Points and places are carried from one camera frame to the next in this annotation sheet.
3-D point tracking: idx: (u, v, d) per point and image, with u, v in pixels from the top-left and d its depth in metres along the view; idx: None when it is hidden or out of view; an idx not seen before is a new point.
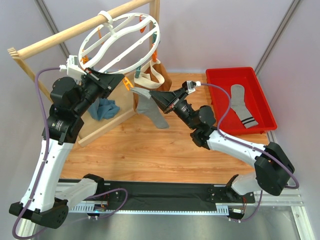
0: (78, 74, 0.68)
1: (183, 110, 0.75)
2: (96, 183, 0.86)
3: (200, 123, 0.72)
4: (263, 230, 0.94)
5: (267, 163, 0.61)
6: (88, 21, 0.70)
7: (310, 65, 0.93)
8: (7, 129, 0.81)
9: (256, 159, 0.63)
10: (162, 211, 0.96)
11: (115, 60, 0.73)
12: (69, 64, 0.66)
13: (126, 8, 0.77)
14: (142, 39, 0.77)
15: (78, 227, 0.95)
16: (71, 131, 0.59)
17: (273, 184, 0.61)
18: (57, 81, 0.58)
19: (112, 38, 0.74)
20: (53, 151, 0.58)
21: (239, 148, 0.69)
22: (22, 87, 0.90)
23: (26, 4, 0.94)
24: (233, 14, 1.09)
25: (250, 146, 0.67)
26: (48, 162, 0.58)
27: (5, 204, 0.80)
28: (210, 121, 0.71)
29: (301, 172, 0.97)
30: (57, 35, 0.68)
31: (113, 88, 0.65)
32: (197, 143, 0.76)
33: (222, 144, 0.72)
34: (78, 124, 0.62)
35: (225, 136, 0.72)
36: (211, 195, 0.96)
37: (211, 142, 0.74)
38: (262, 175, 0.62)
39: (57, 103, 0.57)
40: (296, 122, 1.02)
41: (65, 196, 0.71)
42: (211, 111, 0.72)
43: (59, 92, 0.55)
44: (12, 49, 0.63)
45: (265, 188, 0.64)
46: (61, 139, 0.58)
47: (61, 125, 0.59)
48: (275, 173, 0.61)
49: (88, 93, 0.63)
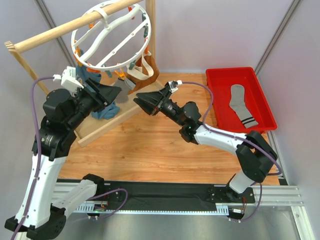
0: (73, 86, 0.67)
1: (170, 108, 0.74)
2: (96, 183, 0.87)
3: (187, 120, 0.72)
4: (263, 230, 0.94)
5: (248, 150, 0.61)
6: (83, 17, 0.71)
7: (310, 65, 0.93)
8: (7, 128, 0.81)
9: (238, 148, 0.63)
10: (162, 211, 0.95)
11: (110, 53, 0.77)
12: (66, 75, 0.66)
13: (121, 5, 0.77)
14: (135, 32, 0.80)
15: (78, 228, 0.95)
16: (62, 145, 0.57)
17: (256, 171, 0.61)
18: (52, 92, 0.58)
19: (105, 30, 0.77)
20: (45, 168, 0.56)
21: (222, 138, 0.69)
22: (21, 86, 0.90)
23: (26, 4, 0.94)
24: (233, 14, 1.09)
25: (232, 136, 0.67)
26: (39, 179, 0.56)
27: (6, 203, 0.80)
28: (197, 117, 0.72)
29: (302, 172, 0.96)
30: (53, 30, 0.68)
31: (108, 103, 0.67)
32: (184, 137, 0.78)
33: (209, 138, 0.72)
34: (69, 138, 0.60)
35: (210, 129, 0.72)
36: (211, 195, 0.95)
37: (200, 138, 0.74)
38: (243, 162, 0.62)
39: (50, 115, 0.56)
40: (297, 121, 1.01)
41: (62, 204, 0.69)
42: (195, 107, 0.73)
43: (53, 104, 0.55)
44: (8, 42, 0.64)
45: (250, 176, 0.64)
46: (52, 154, 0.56)
47: (52, 139, 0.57)
48: (256, 160, 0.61)
49: (81, 106, 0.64)
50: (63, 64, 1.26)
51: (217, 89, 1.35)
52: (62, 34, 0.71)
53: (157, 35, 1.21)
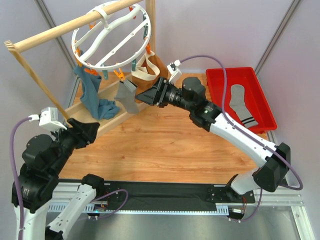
0: (55, 127, 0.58)
1: (171, 96, 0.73)
2: (94, 189, 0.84)
3: (188, 94, 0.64)
4: (263, 230, 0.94)
5: (276, 165, 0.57)
6: (83, 17, 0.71)
7: (310, 65, 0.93)
8: (7, 127, 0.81)
9: (267, 162, 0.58)
10: (162, 211, 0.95)
11: (110, 53, 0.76)
12: (49, 119, 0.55)
13: (121, 5, 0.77)
14: (134, 32, 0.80)
15: (78, 228, 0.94)
16: (42, 196, 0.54)
17: (271, 184, 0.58)
18: (33, 138, 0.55)
19: (105, 30, 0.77)
20: (29, 219, 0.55)
21: (248, 142, 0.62)
22: (21, 85, 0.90)
23: (25, 3, 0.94)
24: (232, 14, 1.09)
25: (261, 144, 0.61)
26: (25, 228, 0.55)
27: (5, 203, 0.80)
28: (198, 88, 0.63)
29: (302, 172, 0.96)
30: (53, 30, 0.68)
31: (91, 140, 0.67)
32: (198, 123, 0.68)
33: (229, 133, 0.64)
34: (51, 186, 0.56)
35: (234, 125, 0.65)
36: (211, 195, 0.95)
37: (216, 128, 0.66)
38: (265, 171, 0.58)
39: (29, 163, 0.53)
40: (297, 121, 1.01)
41: (60, 226, 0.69)
42: (192, 79, 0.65)
43: (33, 153, 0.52)
44: (8, 42, 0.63)
45: (260, 184, 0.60)
46: (32, 207, 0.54)
47: (30, 191, 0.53)
48: (278, 174, 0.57)
49: (63, 147, 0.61)
50: (63, 64, 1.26)
51: (217, 89, 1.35)
52: (62, 33, 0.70)
53: (157, 35, 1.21)
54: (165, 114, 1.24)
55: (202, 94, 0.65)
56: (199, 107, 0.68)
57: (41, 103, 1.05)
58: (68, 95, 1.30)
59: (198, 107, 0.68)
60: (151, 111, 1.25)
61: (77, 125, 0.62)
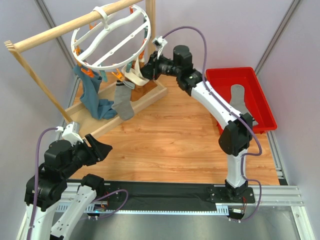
0: (73, 139, 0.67)
1: (163, 67, 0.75)
2: (94, 190, 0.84)
3: (177, 59, 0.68)
4: (263, 231, 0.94)
5: (236, 128, 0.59)
6: (83, 17, 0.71)
7: (310, 65, 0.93)
8: (7, 127, 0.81)
9: (229, 124, 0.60)
10: (162, 211, 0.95)
11: (108, 53, 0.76)
12: (71, 128, 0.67)
13: (121, 5, 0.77)
14: (134, 33, 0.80)
15: (78, 227, 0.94)
16: (53, 195, 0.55)
17: (230, 146, 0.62)
18: (55, 141, 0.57)
19: (105, 31, 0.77)
20: (39, 217, 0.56)
21: (217, 107, 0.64)
22: (21, 85, 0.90)
23: (25, 3, 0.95)
24: (232, 14, 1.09)
25: (228, 109, 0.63)
26: (35, 227, 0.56)
27: (5, 203, 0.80)
28: (185, 52, 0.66)
29: (303, 172, 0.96)
30: (53, 30, 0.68)
31: (101, 158, 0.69)
32: (182, 86, 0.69)
33: (205, 98, 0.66)
34: (61, 187, 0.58)
35: (211, 91, 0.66)
36: (211, 195, 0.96)
37: (196, 93, 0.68)
38: (225, 134, 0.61)
39: (48, 162, 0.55)
40: (296, 121, 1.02)
41: (60, 232, 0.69)
42: (184, 46, 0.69)
43: (54, 152, 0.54)
44: (8, 42, 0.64)
45: (223, 146, 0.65)
46: (44, 205, 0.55)
47: (43, 189, 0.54)
48: (237, 136, 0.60)
49: (77, 158, 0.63)
50: (63, 64, 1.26)
51: (217, 89, 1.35)
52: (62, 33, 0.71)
53: (157, 36, 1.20)
54: (165, 114, 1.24)
55: (190, 61, 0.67)
56: (186, 73, 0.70)
57: (41, 103, 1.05)
58: (68, 95, 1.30)
59: (184, 72, 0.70)
60: (151, 111, 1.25)
61: (93, 142, 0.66)
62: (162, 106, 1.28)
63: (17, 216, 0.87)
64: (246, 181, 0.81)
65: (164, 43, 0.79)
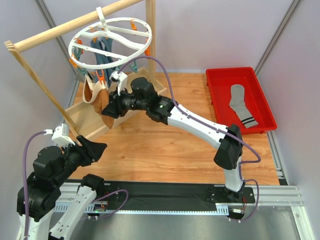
0: (64, 142, 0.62)
1: (127, 102, 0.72)
2: (94, 190, 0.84)
3: (139, 93, 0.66)
4: (263, 230, 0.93)
5: (229, 144, 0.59)
6: (83, 17, 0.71)
7: (310, 64, 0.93)
8: (7, 126, 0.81)
9: (222, 142, 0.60)
10: (162, 211, 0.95)
11: (84, 46, 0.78)
12: (61, 133, 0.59)
13: (121, 5, 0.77)
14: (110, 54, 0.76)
15: (78, 228, 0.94)
16: (45, 205, 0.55)
17: (229, 162, 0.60)
18: (44, 149, 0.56)
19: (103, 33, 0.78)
20: (33, 227, 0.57)
21: (202, 127, 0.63)
22: (20, 84, 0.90)
23: (25, 3, 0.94)
24: (232, 14, 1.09)
25: (214, 128, 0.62)
26: (30, 235, 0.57)
27: (5, 202, 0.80)
28: (144, 85, 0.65)
29: (303, 172, 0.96)
30: (53, 30, 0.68)
31: (96, 159, 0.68)
32: (155, 118, 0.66)
33: (185, 123, 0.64)
34: (54, 196, 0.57)
35: (188, 115, 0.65)
36: (211, 195, 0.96)
37: (173, 121, 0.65)
38: (220, 154, 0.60)
39: (37, 172, 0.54)
40: (296, 121, 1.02)
41: (60, 233, 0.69)
42: (139, 78, 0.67)
43: (43, 162, 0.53)
44: (8, 42, 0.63)
45: (221, 165, 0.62)
46: (37, 215, 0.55)
47: (34, 200, 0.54)
48: (232, 152, 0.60)
49: (70, 161, 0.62)
50: (63, 64, 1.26)
51: (217, 89, 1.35)
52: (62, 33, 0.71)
53: (157, 36, 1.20)
54: None
55: (152, 90, 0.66)
56: (154, 103, 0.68)
57: (41, 103, 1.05)
58: (68, 95, 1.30)
59: (152, 104, 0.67)
60: None
61: (85, 143, 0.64)
62: None
63: (16, 216, 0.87)
64: (245, 181, 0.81)
65: (122, 76, 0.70)
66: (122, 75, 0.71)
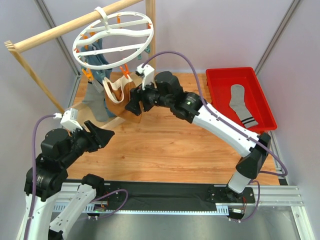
0: (72, 127, 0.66)
1: (150, 98, 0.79)
2: (95, 189, 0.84)
3: (163, 88, 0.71)
4: (263, 230, 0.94)
5: (259, 155, 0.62)
6: (83, 17, 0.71)
7: (310, 64, 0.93)
8: (7, 126, 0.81)
9: (252, 152, 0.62)
10: (162, 211, 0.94)
11: (92, 53, 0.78)
12: (69, 116, 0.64)
13: (121, 5, 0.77)
14: (123, 48, 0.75)
15: (78, 227, 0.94)
16: (53, 185, 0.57)
17: (254, 172, 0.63)
18: (51, 130, 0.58)
19: (105, 32, 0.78)
20: (38, 208, 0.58)
21: (233, 133, 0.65)
22: (21, 84, 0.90)
23: (26, 3, 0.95)
24: (232, 14, 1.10)
25: (245, 135, 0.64)
26: (34, 217, 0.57)
27: (5, 202, 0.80)
28: (168, 79, 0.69)
29: (303, 172, 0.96)
30: (53, 30, 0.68)
31: (102, 145, 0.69)
32: (181, 115, 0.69)
33: (214, 125, 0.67)
34: (61, 177, 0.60)
35: (218, 117, 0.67)
36: (211, 195, 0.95)
37: (203, 121, 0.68)
38: (247, 163, 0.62)
39: (45, 152, 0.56)
40: (296, 121, 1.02)
41: (60, 226, 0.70)
42: (163, 73, 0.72)
43: (50, 142, 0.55)
44: (8, 42, 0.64)
45: (242, 173, 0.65)
46: (44, 195, 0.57)
47: (43, 179, 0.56)
48: (259, 164, 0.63)
49: (77, 145, 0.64)
50: (63, 64, 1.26)
51: (217, 89, 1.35)
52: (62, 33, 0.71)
53: (157, 36, 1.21)
54: (165, 114, 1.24)
55: (177, 86, 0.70)
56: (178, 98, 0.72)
57: (41, 103, 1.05)
58: (68, 95, 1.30)
59: (176, 100, 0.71)
60: (151, 111, 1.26)
61: (93, 128, 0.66)
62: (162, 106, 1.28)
63: (17, 216, 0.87)
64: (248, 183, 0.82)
65: (145, 69, 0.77)
66: (147, 69, 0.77)
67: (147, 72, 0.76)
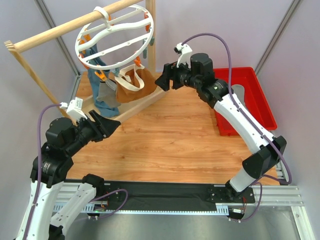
0: (77, 116, 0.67)
1: (181, 77, 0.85)
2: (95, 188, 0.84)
3: (196, 67, 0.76)
4: (263, 230, 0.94)
5: (267, 154, 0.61)
6: (84, 16, 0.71)
7: (310, 64, 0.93)
8: (7, 127, 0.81)
9: (261, 149, 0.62)
10: (162, 211, 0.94)
11: (100, 53, 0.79)
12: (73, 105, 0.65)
13: (122, 5, 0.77)
14: (130, 41, 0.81)
15: (79, 227, 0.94)
16: (59, 173, 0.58)
17: (258, 171, 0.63)
18: (55, 120, 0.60)
19: (106, 30, 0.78)
20: (43, 195, 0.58)
21: (247, 126, 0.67)
22: (21, 85, 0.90)
23: (25, 4, 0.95)
24: (232, 14, 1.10)
25: (260, 132, 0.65)
26: (38, 205, 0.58)
27: (5, 202, 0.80)
28: (203, 59, 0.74)
29: (303, 172, 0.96)
30: (53, 30, 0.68)
31: (107, 135, 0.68)
32: (205, 98, 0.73)
33: (232, 114, 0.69)
34: (67, 165, 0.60)
35: (239, 108, 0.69)
36: (211, 195, 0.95)
37: (222, 107, 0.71)
38: (254, 160, 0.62)
39: (50, 141, 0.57)
40: (297, 121, 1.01)
41: (60, 222, 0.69)
42: (201, 55, 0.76)
43: (55, 131, 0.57)
44: (8, 42, 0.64)
45: (248, 170, 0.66)
46: (49, 183, 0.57)
47: (49, 166, 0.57)
48: (266, 163, 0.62)
49: (81, 135, 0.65)
50: (63, 64, 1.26)
51: None
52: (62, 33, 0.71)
53: (157, 36, 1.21)
54: (165, 114, 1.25)
55: (209, 69, 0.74)
56: (207, 82, 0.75)
57: (41, 103, 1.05)
58: (68, 95, 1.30)
59: (205, 82, 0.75)
60: (151, 111, 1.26)
61: (97, 118, 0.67)
62: (162, 106, 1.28)
63: (17, 216, 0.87)
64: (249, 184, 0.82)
65: (183, 49, 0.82)
66: (186, 48, 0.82)
67: (184, 51, 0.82)
